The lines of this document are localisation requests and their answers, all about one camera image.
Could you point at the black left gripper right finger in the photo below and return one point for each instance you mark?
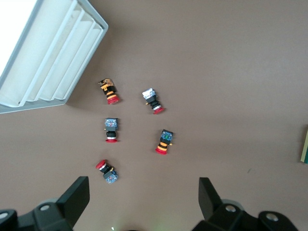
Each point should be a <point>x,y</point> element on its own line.
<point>211,207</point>

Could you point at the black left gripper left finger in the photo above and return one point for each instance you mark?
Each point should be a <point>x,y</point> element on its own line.
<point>69,204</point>

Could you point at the red mushroom button grey block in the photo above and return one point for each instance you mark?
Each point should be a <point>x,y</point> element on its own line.
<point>152,99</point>
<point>111,128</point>
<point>107,172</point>

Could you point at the red mushroom button orange collar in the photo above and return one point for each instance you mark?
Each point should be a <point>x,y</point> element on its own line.
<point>164,142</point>

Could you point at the red mushroom button orange block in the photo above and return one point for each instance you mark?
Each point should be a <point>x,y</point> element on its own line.
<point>109,92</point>

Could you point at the brown paper table cover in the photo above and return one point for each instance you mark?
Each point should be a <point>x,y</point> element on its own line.
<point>216,72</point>

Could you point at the white stepped plastic bin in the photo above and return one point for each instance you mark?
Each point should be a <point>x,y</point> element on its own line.
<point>43,60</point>

